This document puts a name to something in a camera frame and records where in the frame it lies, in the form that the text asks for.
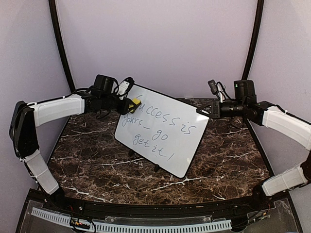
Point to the white slotted cable duct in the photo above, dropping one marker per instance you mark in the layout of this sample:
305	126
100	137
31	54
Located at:
133	225

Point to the black front rail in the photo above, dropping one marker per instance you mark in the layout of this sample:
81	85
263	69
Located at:
228	208

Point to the white whiteboard black frame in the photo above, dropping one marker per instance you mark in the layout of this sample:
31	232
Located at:
164	130

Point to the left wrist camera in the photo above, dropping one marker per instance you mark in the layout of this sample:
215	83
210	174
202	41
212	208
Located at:
124	87

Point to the yellow black eraser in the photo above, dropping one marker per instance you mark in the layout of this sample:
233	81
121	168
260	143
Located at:
136	102

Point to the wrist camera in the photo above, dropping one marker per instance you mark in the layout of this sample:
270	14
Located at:
124	87
216	90

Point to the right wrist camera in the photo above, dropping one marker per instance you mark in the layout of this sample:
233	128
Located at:
216	90

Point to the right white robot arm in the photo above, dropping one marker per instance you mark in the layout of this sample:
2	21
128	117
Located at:
271	116

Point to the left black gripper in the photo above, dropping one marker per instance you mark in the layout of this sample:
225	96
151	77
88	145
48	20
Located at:
124	108

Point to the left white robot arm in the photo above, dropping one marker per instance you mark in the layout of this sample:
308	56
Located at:
106	94

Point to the black frame post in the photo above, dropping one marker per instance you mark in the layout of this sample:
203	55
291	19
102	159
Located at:
254	39
60	44

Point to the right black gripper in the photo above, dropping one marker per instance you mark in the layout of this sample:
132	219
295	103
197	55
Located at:
215	110

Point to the left black frame post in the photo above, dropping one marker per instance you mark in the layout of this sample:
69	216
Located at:
60	44

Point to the right black frame post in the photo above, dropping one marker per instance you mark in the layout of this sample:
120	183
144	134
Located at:
254	39

